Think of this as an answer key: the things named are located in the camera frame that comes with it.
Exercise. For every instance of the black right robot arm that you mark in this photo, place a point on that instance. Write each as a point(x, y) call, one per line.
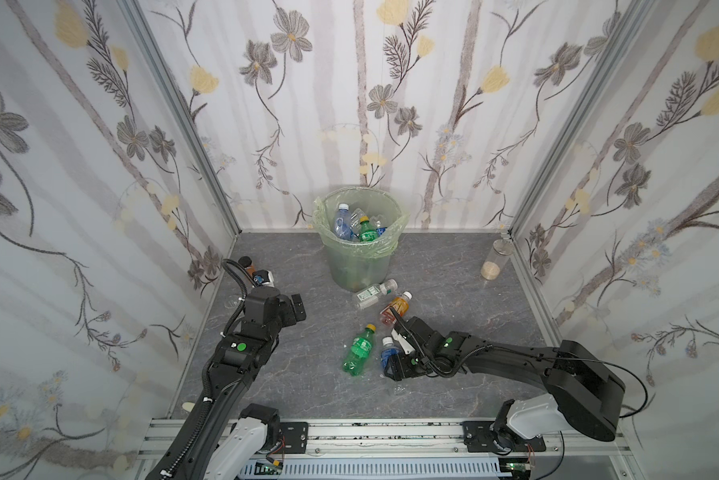
point(579, 391)

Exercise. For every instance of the mesh waste bin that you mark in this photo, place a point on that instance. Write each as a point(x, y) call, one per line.
point(356, 273)

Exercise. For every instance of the tall clear bottle blue cap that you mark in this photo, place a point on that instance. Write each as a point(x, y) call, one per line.
point(342, 223)

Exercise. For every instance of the aluminium corner post left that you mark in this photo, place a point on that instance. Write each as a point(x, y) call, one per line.
point(177, 107)

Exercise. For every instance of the aluminium corner post right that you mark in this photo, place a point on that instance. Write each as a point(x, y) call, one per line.
point(623, 36)

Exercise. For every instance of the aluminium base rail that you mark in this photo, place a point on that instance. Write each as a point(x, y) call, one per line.
point(381, 449)

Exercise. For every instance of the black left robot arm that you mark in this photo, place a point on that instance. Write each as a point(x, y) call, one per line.
point(247, 343)

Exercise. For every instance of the orange red drink bottle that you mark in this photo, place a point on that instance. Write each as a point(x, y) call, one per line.
point(397, 308)

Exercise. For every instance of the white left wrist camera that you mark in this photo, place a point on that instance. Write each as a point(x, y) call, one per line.
point(263, 278)

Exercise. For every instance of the clear bottle green white label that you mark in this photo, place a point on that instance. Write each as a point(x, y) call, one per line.
point(374, 293)

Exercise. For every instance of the aluminium corner post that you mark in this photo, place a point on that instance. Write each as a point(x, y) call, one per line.
point(623, 36)
point(177, 107)

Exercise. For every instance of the glass jar with powder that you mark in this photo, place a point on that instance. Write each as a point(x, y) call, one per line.
point(498, 257)

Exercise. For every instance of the clear plastic measuring cup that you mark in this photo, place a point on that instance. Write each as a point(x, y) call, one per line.
point(233, 303)

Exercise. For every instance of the blue label bottle white cap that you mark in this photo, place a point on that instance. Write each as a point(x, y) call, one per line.
point(388, 349)

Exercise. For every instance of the green Sprite bottle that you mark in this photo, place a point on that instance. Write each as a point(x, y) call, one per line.
point(367, 233)
point(360, 351)

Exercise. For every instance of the orange spice jar black lid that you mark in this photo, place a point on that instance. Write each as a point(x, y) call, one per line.
point(246, 263)

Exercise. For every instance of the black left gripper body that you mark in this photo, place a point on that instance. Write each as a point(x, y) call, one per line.
point(284, 308)

